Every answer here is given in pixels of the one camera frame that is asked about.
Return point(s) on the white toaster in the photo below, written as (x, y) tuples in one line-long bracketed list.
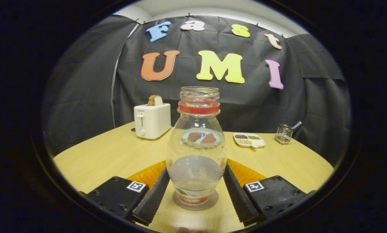
[(154, 121)]

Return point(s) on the black backdrop cloth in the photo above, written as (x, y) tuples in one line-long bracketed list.
[(83, 81)]

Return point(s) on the clear plastic juice bottle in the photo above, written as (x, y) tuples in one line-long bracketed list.
[(196, 174)]

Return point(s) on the metal spoon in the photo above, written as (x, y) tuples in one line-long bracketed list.
[(297, 125)]

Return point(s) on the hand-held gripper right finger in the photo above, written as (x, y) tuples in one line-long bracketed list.
[(240, 197)]

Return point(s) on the wooden table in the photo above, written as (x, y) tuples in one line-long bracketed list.
[(99, 161)]

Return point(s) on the bread slice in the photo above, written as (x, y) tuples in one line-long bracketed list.
[(155, 101)]

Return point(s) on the white divided dish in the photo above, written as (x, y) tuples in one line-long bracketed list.
[(256, 143)]

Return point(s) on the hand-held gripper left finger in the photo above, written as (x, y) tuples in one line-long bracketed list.
[(154, 197)]

